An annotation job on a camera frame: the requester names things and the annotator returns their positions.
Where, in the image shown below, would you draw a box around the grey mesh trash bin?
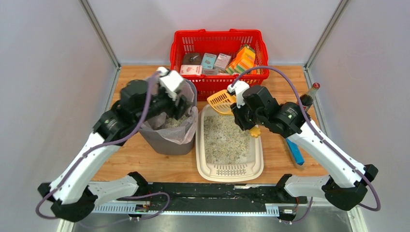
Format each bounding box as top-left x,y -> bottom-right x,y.
138,76 -> 199,156

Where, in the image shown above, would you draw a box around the orange green sponge pack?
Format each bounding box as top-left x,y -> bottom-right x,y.
225,44 -> 256,75

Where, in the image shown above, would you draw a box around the brown round item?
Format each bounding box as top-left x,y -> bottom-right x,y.
181,53 -> 203,65

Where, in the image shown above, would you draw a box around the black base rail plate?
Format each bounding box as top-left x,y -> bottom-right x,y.
124,182 -> 308,213

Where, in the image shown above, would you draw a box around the grey sponge label box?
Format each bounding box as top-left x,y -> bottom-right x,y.
202,69 -> 219,75

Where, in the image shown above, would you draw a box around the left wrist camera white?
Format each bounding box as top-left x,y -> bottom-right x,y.
157,67 -> 185,102

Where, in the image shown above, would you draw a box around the beige litter box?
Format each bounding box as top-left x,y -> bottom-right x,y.
195,105 -> 264,183

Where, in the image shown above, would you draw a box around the teal small box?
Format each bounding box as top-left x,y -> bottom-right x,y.
201,53 -> 218,69

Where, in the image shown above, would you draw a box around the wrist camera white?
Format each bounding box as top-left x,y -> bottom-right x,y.
157,67 -> 185,102
227,81 -> 249,108

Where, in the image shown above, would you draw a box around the cat litter granules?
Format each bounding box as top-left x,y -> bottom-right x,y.
204,115 -> 250,165

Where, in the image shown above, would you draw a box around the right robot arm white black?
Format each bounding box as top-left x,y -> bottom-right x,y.
227,81 -> 378,211

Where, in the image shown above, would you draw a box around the red shopping basket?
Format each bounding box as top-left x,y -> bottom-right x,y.
170,29 -> 268,101

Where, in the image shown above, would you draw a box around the translucent plastic bin liner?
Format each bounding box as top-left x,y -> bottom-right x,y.
139,76 -> 199,145

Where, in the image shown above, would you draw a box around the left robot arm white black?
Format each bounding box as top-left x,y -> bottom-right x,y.
38,78 -> 196,222

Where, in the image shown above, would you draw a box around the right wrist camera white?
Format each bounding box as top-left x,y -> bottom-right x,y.
227,81 -> 249,108

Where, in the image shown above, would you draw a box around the grey small box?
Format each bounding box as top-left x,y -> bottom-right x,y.
214,53 -> 232,71

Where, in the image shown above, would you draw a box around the litter clumps in bin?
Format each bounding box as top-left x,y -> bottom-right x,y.
163,115 -> 189,129

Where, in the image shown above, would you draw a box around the blue and tan box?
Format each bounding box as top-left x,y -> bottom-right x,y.
285,139 -> 305,166

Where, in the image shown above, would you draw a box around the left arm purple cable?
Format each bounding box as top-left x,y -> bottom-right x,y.
35,71 -> 170,221

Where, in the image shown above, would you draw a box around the yellow litter scoop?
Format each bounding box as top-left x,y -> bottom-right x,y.
207,90 -> 261,138

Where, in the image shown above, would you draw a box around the white pink sponge box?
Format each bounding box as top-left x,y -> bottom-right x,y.
179,65 -> 203,75

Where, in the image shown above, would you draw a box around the cola glass bottle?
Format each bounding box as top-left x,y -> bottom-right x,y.
300,82 -> 321,112

